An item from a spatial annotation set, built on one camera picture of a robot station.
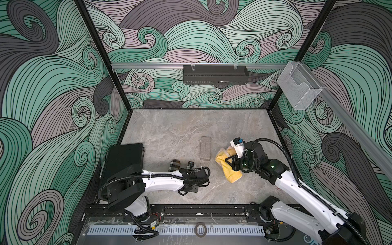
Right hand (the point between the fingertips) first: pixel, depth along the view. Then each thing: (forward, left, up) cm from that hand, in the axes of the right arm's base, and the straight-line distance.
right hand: (225, 160), depth 76 cm
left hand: (-8, +17, -14) cm, 23 cm away
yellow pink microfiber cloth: (-8, -2, +1) cm, 8 cm away
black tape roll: (-27, +11, -13) cm, 32 cm away
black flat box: (+8, +62, -12) cm, 63 cm away
